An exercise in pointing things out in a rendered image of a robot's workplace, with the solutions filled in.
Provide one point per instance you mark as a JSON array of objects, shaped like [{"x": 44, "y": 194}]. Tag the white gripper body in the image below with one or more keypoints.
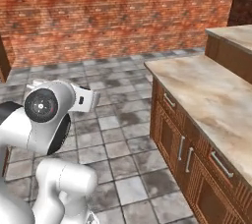
[{"x": 95, "y": 99}]

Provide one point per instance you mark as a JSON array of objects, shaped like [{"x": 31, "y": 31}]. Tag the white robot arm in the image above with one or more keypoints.
[{"x": 39, "y": 136}]

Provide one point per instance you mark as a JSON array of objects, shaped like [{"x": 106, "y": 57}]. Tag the wooden counter cabinet drawer front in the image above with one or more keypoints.
[
  {"x": 159, "y": 101},
  {"x": 203, "y": 146}
]

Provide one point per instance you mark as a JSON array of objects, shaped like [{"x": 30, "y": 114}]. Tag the wooden counter cabinet door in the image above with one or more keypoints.
[
  {"x": 166, "y": 138},
  {"x": 210, "y": 201}
]

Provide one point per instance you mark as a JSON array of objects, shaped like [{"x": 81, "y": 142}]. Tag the raised wooden dining counter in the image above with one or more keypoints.
[{"x": 229, "y": 54}]

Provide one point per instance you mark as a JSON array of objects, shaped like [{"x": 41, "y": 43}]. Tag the brown wooden cabinet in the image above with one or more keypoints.
[{"x": 4, "y": 61}]

